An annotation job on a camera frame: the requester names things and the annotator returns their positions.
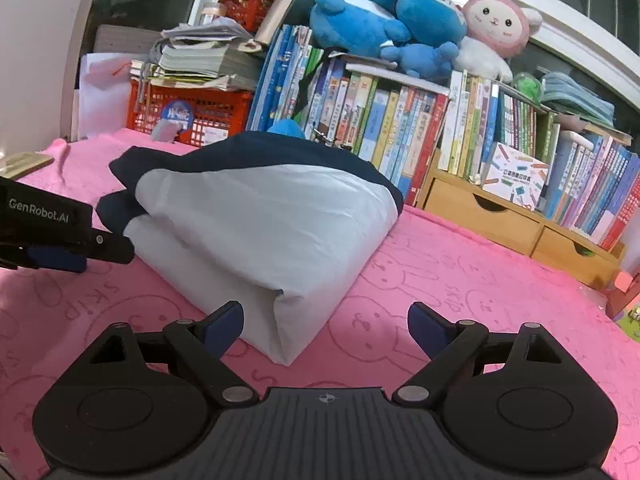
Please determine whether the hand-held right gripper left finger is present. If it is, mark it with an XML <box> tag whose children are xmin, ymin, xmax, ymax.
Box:
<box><xmin>87</xmin><ymin>300</ymin><xmax>261</xmax><ymax>407</ymax></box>

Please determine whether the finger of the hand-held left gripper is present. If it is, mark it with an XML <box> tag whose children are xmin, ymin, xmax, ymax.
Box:
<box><xmin>0</xmin><ymin>243</ymin><xmax>89</xmax><ymax>274</ymax></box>
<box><xmin>75</xmin><ymin>230</ymin><xmax>136</xmax><ymax>265</ymax></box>

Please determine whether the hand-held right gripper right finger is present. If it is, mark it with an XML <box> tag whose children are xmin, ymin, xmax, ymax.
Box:
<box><xmin>392</xmin><ymin>301</ymin><xmax>563</xmax><ymax>406</ymax></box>

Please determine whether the navy and white jacket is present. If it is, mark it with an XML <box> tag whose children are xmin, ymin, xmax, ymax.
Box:
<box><xmin>95</xmin><ymin>130</ymin><xmax>405</xmax><ymax>366</ymax></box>

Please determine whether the gold flat box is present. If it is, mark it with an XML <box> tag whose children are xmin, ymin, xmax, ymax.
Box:
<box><xmin>0</xmin><ymin>152</ymin><xmax>55</xmax><ymax>181</ymax></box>

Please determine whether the pink rabbit-print blanket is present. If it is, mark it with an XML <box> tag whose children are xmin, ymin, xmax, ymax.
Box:
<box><xmin>0</xmin><ymin>127</ymin><xmax>640</xmax><ymax>480</ymax></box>

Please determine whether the white paper bag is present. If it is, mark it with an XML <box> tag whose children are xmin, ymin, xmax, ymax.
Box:
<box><xmin>75</xmin><ymin>52</ymin><xmax>136</xmax><ymax>142</ymax></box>

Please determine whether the wooden drawer organizer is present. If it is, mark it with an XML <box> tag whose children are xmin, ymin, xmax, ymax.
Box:
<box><xmin>415</xmin><ymin>162</ymin><xmax>626</xmax><ymax>291</ymax></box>

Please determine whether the round blue paper fan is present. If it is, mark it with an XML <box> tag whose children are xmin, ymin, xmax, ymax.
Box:
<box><xmin>151</xmin><ymin>99</ymin><xmax>195</xmax><ymax>142</ymax></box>

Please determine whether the colourful printed white box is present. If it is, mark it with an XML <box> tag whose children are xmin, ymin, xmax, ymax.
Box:
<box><xmin>480</xmin><ymin>142</ymin><xmax>551</xmax><ymax>211</ymax></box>

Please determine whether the red plastic crate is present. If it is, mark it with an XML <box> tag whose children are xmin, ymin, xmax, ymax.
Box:
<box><xmin>126</xmin><ymin>80</ymin><xmax>253</xmax><ymax>148</ymax></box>

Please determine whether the round blue plush toy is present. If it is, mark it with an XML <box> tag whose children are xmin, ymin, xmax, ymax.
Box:
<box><xmin>267</xmin><ymin>119</ymin><xmax>306</xmax><ymax>140</ymax></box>

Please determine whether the row of thick storybooks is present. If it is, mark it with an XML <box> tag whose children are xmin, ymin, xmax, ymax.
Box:
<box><xmin>300</xmin><ymin>57</ymin><xmax>451</xmax><ymax>206</ymax></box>

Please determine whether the stack of paper magazines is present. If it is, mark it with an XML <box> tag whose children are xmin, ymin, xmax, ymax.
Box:
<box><xmin>92</xmin><ymin>16</ymin><xmax>263</xmax><ymax>93</ymax></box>

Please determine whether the miniature bicycle model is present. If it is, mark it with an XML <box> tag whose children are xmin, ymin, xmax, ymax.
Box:
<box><xmin>310</xmin><ymin>127</ymin><xmax>356</xmax><ymax>151</ymax></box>

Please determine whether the row of thin textbooks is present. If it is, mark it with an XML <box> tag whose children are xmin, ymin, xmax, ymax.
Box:
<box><xmin>437</xmin><ymin>70</ymin><xmax>640</xmax><ymax>253</ymax></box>

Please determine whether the row of tall blue books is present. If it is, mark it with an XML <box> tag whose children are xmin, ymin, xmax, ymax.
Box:
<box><xmin>247</xmin><ymin>25</ymin><xmax>326</xmax><ymax>133</ymax></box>

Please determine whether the small green object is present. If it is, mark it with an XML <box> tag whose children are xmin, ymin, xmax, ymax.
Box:
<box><xmin>512</xmin><ymin>72</ymin><xmax>543</xmax><ymax>106</ymax></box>

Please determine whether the stack of teal booklets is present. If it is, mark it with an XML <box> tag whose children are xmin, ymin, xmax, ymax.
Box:
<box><xmin>540</xmin><ymin>71</ymin><xmax>617</xmax><ymax>128</ymax></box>

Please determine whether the small red basket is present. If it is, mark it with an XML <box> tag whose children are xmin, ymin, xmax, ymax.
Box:
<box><xmin>217</xmin><ymin>0</ymin><xmax>278</xmax><ymax>33</ymax></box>

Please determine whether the blue plush with white belly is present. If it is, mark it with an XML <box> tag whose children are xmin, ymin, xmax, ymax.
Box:
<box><xmin>310</xmin><ymin>0</ymin><xmax>411</xmax><ymax>58</ymax></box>

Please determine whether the pink rabbit plush toy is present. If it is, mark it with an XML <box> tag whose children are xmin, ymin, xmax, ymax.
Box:
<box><xmin>452</xmin><ymin>0</ymin><xmax>543</xmax><ymax>83</ymax></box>

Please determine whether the blue cat plush toy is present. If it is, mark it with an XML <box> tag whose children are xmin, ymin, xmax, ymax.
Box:
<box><xmin>360</xmin><ymin>0</ymin><xmax>468</xmax><ymax>81</ymax></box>

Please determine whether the white window frame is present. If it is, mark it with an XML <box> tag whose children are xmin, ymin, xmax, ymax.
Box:
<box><xmin>90</xmin><ymin>0</ymin><xmax>640</xmax><ymax>116</ymax></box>

